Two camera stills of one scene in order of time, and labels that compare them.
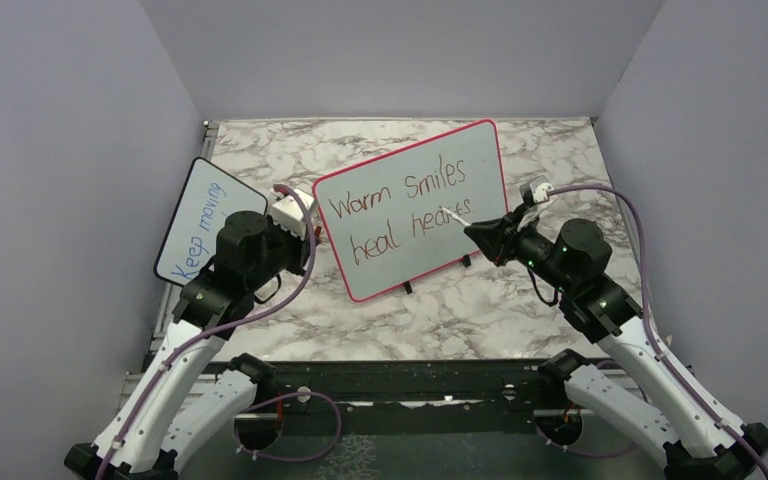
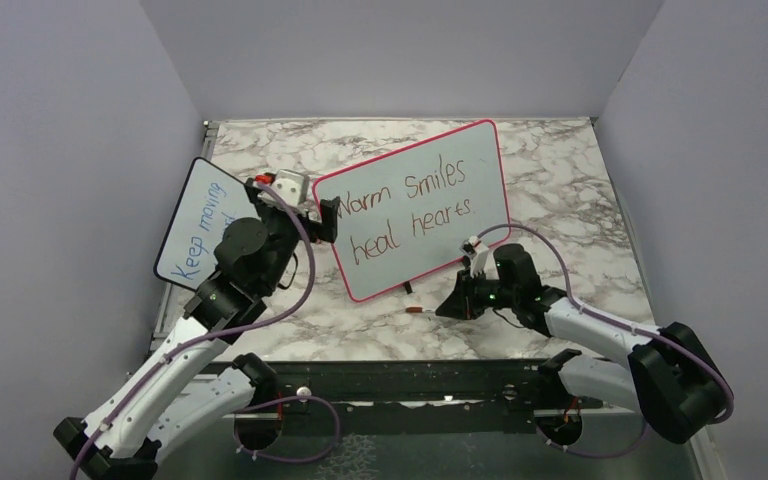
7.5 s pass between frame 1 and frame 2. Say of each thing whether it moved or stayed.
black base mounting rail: stayed
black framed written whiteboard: stayed
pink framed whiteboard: stayed
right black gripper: moved
